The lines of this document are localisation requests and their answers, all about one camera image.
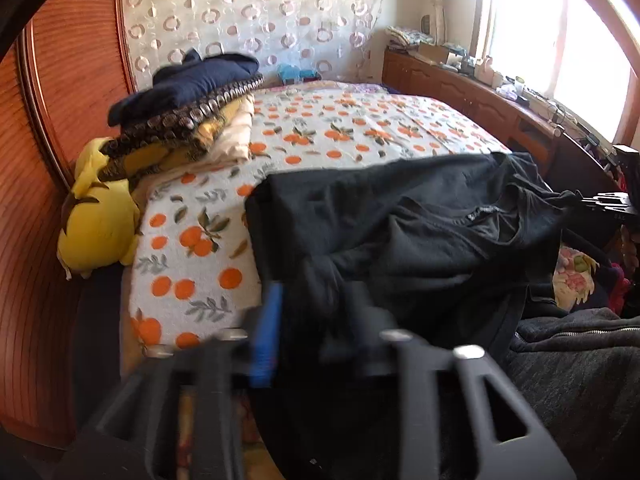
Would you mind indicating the black printed t-shirt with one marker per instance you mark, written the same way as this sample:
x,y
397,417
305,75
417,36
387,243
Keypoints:
x,y
425,240

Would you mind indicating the wooden framed window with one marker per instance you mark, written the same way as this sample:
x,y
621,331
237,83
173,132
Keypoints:
x,y
550,35

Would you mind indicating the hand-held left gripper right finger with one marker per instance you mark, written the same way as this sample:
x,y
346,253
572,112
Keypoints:
x,y
370,330

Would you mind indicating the pink bottle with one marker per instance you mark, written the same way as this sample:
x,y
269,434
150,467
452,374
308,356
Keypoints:
x,y
485,69

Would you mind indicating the cardboard box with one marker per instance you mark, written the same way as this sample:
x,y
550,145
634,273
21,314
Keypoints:
x,y
432,51

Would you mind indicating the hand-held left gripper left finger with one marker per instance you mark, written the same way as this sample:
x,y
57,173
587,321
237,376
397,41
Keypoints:
x,y
265,340

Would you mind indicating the stack of folded cloths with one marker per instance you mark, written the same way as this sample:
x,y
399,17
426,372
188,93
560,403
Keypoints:
x,y
407,36

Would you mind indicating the floral blanket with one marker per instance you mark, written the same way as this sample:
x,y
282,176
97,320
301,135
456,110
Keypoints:
x,y
575,270

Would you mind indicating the navy folded garment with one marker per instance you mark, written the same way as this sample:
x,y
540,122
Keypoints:
x,y
200,80

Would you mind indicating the yellow patterned folded cloth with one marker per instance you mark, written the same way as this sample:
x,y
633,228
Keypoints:
x,y
210,130

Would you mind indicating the beige folded cloth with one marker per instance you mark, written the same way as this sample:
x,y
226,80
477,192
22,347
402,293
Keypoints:
x,y
237,135

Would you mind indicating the long wooden cabinet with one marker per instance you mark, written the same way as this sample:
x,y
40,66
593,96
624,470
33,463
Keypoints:
x,y
435,80

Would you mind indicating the patterned folded blanket stack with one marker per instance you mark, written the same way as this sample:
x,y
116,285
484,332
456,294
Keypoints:
x,y
190,115

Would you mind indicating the grey zip jacket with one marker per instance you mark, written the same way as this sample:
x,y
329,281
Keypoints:
x,y
575,375

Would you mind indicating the yellow plush toy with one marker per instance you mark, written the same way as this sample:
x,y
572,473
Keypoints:
x,y
100,220

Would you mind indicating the pale window curtain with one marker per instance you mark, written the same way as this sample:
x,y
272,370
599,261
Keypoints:
x,y
439,0

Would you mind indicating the blue box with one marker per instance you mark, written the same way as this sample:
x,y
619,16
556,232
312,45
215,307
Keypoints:
x,y
295,72

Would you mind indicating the wooden louvered wardrobe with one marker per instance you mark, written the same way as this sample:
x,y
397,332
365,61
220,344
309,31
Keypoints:
x,y
50,110

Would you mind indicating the circle pattern sheer curtain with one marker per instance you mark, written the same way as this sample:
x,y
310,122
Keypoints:
x,y
250,10

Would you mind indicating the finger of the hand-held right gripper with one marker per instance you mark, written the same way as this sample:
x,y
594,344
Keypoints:
x,y
605,202

